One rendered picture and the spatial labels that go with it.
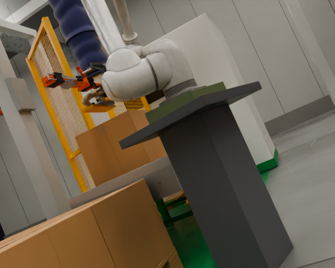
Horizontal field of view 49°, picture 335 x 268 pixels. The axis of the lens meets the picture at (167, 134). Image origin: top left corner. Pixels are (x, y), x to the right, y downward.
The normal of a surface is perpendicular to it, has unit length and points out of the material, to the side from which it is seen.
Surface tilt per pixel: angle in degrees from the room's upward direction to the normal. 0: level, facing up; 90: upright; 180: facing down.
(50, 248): 90
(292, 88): 90
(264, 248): 90
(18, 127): 90
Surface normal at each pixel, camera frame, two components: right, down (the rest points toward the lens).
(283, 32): -0.33, 0.08
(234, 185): 0.69, -0.35
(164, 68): 0.18, 0.02
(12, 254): 0.86, -0.40
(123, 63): 0.04, -0.32
